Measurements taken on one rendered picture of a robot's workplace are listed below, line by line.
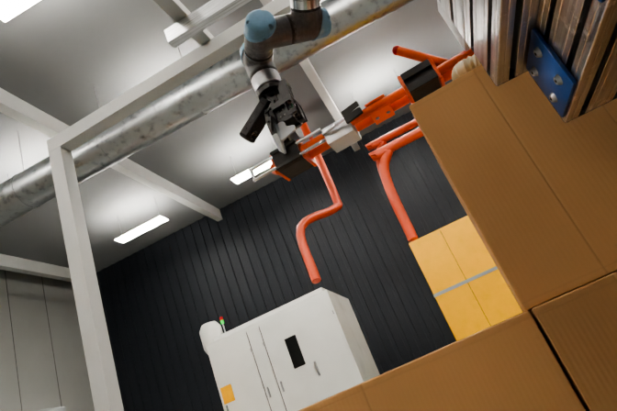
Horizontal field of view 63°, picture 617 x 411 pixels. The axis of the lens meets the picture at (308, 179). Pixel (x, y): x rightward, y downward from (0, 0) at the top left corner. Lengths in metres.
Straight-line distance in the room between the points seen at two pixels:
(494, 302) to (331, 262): 4.88
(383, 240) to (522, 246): 11.07
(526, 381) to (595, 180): 0.32
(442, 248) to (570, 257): 7.59
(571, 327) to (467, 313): 7.46
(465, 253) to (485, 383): 7.58
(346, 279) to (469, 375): 11.16
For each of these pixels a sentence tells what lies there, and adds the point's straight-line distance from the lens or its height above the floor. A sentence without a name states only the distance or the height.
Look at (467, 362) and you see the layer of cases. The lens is 0.84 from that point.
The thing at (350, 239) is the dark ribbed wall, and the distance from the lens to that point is 12.10.
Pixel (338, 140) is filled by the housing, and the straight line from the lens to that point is 1.17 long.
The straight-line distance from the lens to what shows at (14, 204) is 8.59.
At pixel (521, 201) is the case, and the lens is 0.88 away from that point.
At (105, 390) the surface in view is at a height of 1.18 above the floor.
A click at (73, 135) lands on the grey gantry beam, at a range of 4.42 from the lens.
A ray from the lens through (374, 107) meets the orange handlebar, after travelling 1.17.
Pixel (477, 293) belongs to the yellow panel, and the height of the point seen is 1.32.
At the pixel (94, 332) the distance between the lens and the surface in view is 3.82.
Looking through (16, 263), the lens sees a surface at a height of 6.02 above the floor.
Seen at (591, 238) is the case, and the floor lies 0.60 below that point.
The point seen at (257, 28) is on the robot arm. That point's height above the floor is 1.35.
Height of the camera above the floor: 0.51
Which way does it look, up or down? 24 degrees up
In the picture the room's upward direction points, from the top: 23 degrees counter-clockwise
